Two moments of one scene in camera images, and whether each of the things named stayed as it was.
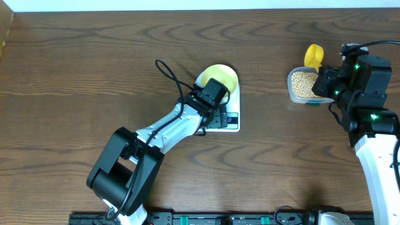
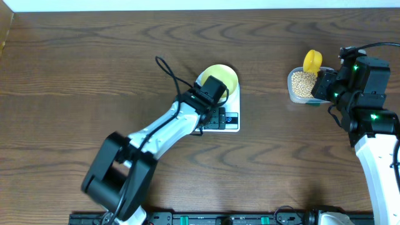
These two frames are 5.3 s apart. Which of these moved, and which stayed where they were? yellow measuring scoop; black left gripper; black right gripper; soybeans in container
Moved: yellow measuring scoop
Stayed: soybeans in container; black right gripper; black left gripper
